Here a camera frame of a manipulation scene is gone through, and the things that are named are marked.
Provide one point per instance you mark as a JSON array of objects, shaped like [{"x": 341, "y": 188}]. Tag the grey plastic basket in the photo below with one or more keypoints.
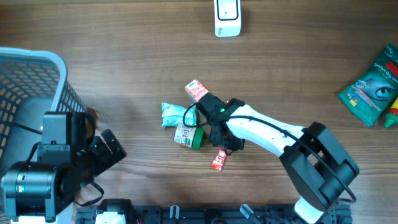
[{"x": 32, "y": 83}]

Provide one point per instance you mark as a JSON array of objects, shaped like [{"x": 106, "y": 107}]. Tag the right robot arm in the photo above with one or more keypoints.
[{"x": 315, "y": 161}]

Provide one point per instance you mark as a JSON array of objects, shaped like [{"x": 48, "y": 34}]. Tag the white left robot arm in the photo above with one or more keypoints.
[{"x": 67, "y": 160}]

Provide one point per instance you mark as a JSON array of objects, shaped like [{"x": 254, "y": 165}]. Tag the red coffee stick sachet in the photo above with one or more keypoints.
[{"x": 219, "y": 160}]

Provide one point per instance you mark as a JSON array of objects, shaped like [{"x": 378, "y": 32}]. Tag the mint green wipes packet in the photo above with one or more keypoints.
[{"x": 172, "y": 115}]

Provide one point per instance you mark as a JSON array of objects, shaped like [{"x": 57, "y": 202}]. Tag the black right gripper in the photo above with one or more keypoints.
[{"x": 214, "y": 138}]

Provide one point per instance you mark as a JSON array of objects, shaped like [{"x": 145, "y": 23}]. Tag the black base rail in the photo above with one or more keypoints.
[{"x": 123, "y": 211}]

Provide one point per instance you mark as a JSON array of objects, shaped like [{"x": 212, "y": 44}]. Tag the white barcode scanner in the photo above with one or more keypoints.
[{"x": 227, "y": 18}]

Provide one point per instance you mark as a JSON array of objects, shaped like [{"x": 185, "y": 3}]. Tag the green gloves packet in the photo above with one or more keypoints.
[{"x": 370, "y": 95}]

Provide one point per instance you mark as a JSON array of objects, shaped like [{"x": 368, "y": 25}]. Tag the red tissue pack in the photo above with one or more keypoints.
[{"x": 196, "y": 90}]

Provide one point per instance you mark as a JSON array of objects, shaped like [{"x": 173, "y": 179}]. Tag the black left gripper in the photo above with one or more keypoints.
[{"x": 107, "y": 158}]

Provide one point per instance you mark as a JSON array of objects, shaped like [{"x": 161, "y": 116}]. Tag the jar with green lid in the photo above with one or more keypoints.
[{"x": 189, "y": 137}]

